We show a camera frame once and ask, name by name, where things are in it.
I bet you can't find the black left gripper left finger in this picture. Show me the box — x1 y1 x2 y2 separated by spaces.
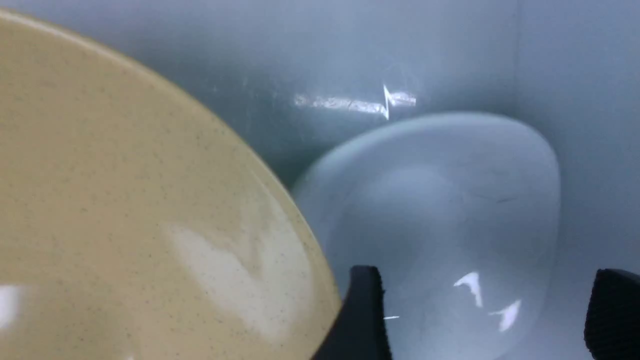
311 265 393 360

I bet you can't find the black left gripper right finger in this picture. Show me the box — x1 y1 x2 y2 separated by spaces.
583 268 640 360

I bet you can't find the yellow noodle bowl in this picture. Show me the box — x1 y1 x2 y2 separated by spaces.
0 9 341 360

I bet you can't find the large white plastic tub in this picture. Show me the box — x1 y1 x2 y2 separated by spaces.
1 0 639 360

